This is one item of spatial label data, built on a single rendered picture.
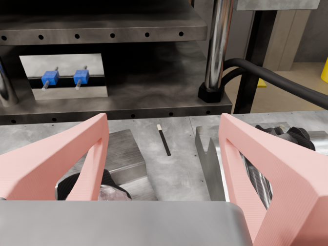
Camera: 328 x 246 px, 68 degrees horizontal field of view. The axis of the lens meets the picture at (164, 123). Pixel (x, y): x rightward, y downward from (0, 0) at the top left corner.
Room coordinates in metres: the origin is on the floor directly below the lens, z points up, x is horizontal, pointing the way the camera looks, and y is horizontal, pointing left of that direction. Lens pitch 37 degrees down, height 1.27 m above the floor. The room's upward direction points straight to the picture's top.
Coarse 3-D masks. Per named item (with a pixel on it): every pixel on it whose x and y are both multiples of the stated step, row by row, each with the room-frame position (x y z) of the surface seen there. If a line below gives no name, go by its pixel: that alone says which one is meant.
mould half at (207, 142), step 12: (204, 132) 0.50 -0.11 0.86; (216, 132) 0.50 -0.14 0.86; (312, 132) 0.41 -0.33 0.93; (324, 132) 0.41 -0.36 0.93; (204, 144) 0.45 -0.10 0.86; (216, 144) 0.37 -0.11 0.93; (324, 144) 0.37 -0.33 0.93; (204, 156) 0.42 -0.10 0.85; (216, 156) 0.35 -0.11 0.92; (204, 168) 0.41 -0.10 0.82; (216, 168) 0.33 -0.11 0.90; (216, 180) 0.32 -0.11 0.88; (216, 192) 0.31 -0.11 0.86
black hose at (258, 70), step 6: (228, 60) 0.84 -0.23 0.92; (234, 60) 0.82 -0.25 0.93; (240, 60) 0.80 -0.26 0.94; (228, 66) 0.83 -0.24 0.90; (240, 66) 0.79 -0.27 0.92; (246, 66) 0.77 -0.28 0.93; (252, 66) 0.76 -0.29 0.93; (252, 72) 0.75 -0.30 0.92; (258, 72) 0.73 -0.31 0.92; (264, 72) 0.72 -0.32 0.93; (264, 78) 0.72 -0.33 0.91; (270, 78) 0.70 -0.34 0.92; (276, 78) 0.70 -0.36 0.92; (276, 84) 0.69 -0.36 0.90; (282, 84) 0.68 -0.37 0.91
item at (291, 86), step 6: (288, 84) 0.68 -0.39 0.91; (294, 84) 0.68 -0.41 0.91; (288, 90) 0.67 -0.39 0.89; (294, 90) 0.66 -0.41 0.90; (300, 90) 0.66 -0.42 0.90; (306, 90) 0.66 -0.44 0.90; (300, 96) 0.65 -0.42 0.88; (306, 96) 0.64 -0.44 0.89; (312, 96) 0.64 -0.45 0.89; (318, 96) 0.64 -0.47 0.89; (312, 102) 0.63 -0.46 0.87; (318, 102) 0.62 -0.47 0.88; (324, 102) 0.62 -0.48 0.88; (324, 108) 0.62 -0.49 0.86
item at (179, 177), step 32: (0, 128) 0.59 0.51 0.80; (32, 128) 0.59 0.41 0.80; (64, 128) 0.59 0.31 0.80; (128, 128) 0.59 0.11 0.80; (192, 128) 0.59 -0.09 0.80; (320, 128) 0.59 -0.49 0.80; (160, 160) 0.45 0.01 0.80; (192, 160) 0.46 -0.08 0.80; (160, 192) 0.35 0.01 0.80; (192, 192) 0.35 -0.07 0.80
